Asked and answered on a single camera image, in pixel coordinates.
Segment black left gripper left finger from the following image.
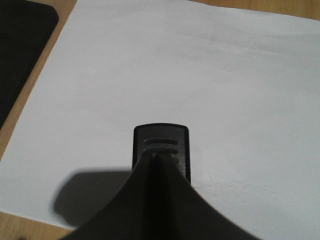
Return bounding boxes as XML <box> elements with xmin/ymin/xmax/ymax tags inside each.
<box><xmin>63</xmin><ymin>153</ymin><xmax>153</xmax><ymax>240</ymax></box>

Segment black stapler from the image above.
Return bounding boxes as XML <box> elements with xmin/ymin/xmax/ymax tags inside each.
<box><xmin>132</xmin><ymin>123</ymin><xmax>191</xmax><ymax>182</ymax></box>

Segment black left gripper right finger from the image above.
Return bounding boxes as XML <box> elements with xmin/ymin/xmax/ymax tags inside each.
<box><xmin>152</xmin><ymin>153</ymin><xmax>256</xmax><ymax>240</ymax></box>

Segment wooden desk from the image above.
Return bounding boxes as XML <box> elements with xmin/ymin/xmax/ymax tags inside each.
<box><xmin>0</xmin><ymin>0</ymin><xmax>320</xmax><ymax>240</ymax></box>

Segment black computer monitor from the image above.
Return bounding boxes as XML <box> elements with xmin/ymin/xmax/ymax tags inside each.
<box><xmin>0</xmin><ymin>0</ymin><xmax>59</xmax><ymax>124</ymax></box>

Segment white paper sheet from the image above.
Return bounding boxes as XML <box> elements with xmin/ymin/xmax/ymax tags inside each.
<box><xmin>0</xmin><ymin>0</ymin><xmax>320</xmax><ymax>240</ymax></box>

